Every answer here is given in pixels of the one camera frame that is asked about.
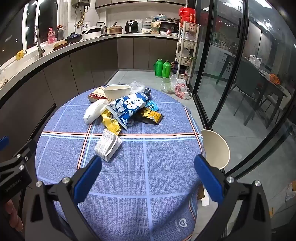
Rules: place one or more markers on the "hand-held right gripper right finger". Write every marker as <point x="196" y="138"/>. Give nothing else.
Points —
<point x="208" y="178"/>

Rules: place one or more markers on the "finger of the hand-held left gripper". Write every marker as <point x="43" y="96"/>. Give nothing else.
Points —
<point x="3" y="141"/>
<point x="26" y="149"/>

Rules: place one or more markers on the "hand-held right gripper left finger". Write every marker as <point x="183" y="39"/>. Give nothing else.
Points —
<point x="89" y="179"/>

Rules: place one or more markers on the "cream waste bin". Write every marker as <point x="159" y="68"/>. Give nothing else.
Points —
<point x="215" y="148"/>

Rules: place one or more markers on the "white printed packet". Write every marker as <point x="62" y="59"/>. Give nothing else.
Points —
<point x="107" y="146"/>

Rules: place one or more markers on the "yellow snack wrapper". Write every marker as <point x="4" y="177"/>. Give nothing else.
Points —
<point x="111" y="122"/>

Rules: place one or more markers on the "white plastic wrapper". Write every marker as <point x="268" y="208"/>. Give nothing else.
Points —
<point x="93" y="113"/>

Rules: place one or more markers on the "blue white snack bag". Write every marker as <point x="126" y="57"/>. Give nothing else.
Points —
<point x="126" y="106"/>

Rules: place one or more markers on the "red brown box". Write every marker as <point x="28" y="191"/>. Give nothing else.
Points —
<point x="94" y="95"/>

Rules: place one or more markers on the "black yellow packet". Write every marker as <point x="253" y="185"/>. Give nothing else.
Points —
<point x="150" y="115"/>

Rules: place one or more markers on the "cream paper bowl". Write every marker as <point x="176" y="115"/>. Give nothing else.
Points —
<point x="116" y="92"/>

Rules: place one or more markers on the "clear plastic bag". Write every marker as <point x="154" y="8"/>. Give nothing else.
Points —
<point x="137" y="87"/>

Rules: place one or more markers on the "dark blue dotted packet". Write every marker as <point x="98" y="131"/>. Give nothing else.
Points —
<point x="146" y="92"/>

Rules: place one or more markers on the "person's left hand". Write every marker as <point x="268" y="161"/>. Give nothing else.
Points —
<point x="15" y="215"/>

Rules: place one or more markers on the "brown cardboard piece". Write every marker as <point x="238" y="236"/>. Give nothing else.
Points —
<point x="200" y="192"/>

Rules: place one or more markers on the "blue plaid tablecloth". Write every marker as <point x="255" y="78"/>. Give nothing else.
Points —
<point x="138" y="166"/>

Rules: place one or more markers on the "yellow mug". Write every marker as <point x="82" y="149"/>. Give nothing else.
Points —
<point x="20" y="55"/>

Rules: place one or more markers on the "white red plastic bag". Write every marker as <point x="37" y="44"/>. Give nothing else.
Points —
<point x="182" y="89"/>

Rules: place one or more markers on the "steel faucet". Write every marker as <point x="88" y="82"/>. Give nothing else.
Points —
<point x="39" y="49"/>

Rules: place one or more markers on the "clear bag with scraps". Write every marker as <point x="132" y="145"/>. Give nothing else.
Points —
<point x="167" y="87"/>

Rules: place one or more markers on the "kitchen counter with cabinets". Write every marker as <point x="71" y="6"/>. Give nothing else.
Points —
<point x="81" y="64"/>

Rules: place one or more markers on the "grey dining chair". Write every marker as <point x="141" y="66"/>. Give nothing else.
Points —
<point x="247" y="78"/>

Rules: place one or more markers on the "wooden bowl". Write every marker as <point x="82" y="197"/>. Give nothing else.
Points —
<point x="60" y="45"/>

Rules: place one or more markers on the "dark dining table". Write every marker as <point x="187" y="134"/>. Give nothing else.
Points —
<point x="272" y="89"/>

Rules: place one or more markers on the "pink bottle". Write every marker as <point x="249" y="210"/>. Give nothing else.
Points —
<point x="51" y="37"/>

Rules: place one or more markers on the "dark blue bag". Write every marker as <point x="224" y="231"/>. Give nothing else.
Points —
<point x="176" y="67"/>

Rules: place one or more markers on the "green thermos flask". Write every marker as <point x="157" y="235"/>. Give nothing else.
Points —
<point x="166" y="70"/>
<point x="158" y="68"/>

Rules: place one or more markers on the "kitchen window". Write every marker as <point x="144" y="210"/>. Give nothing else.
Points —
<point x="30" y="25"/>

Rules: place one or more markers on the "orange snack bag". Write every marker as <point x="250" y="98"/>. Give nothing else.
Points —
<point x="274" y="78"/>

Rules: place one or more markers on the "glass sliding door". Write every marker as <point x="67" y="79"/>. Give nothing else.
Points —
<point x="208" y="58"/>

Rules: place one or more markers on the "grey jar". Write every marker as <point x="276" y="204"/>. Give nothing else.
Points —
<point x="60" y="33"/>

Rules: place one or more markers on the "dark blue pot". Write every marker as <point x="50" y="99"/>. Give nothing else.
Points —
<point x="74" y="38"/>

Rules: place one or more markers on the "white electric cooker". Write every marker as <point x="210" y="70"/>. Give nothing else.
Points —
<point x="91" y="33"/>

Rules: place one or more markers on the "steel kettle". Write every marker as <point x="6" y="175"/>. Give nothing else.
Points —
<point x="102" y="29"/>

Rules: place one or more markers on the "brown lidded pot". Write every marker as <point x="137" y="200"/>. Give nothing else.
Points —
<point x="116" y="29"/>

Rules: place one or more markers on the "cream storage rack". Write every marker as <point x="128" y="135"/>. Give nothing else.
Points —
<point x="188" y="27"/>

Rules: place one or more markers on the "black toaster oven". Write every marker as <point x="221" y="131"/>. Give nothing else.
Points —
<point x="168" y="27"/>

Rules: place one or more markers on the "black air fryer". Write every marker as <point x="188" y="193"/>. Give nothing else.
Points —
<point x="131" y="26"/>

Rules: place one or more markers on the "green beige food bag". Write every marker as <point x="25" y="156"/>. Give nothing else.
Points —
<point x="155" y="27"/>

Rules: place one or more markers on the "white food steamer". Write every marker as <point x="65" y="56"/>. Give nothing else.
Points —
<point x="146" y="27"/>

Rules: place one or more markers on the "wall water heater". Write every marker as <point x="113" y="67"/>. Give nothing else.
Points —
<point x="81" y="2"/>

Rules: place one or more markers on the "upper wall cabinets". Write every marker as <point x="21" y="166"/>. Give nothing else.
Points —
<point x="138" y="2"/>

